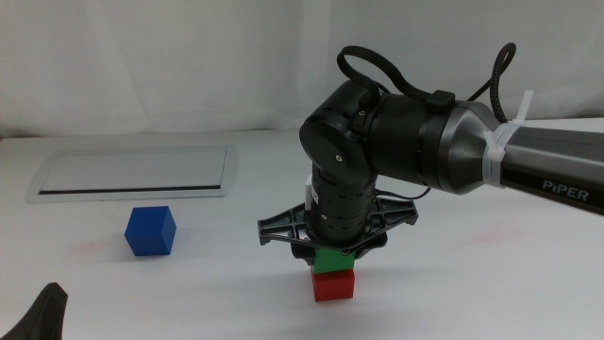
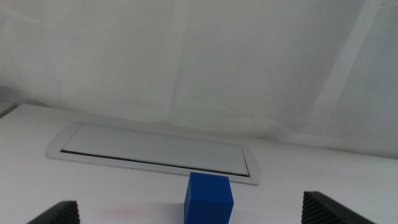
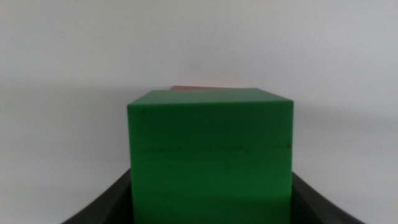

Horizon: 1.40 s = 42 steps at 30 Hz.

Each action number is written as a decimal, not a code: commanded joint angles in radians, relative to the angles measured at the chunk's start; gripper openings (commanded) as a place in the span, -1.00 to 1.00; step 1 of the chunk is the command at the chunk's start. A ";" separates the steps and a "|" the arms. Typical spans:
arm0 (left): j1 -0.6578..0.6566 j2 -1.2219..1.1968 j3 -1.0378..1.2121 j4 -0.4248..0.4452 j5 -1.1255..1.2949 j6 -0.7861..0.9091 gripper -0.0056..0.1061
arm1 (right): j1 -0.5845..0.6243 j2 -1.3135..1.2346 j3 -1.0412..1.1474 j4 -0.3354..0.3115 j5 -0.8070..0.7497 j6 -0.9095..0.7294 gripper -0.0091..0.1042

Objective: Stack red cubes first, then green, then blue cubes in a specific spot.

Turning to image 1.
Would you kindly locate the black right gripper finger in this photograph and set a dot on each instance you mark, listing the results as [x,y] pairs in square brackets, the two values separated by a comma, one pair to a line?
[304,251]
[373,248]

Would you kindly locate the green cube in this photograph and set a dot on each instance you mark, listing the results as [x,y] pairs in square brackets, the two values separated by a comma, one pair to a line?
[332,260]

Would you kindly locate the red cube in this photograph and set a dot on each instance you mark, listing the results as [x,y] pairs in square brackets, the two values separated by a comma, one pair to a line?
[332,285]

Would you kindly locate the blue cube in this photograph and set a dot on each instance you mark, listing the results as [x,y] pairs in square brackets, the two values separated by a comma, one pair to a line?
[148,232]

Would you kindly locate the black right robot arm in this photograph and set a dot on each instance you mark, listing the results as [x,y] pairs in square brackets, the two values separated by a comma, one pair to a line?
[415,137]

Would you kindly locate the white zip tie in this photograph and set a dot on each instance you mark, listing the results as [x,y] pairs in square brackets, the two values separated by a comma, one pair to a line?
[493,156]

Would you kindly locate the white cloth backdrop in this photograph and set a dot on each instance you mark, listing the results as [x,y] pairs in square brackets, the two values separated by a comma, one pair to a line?
[189,61]

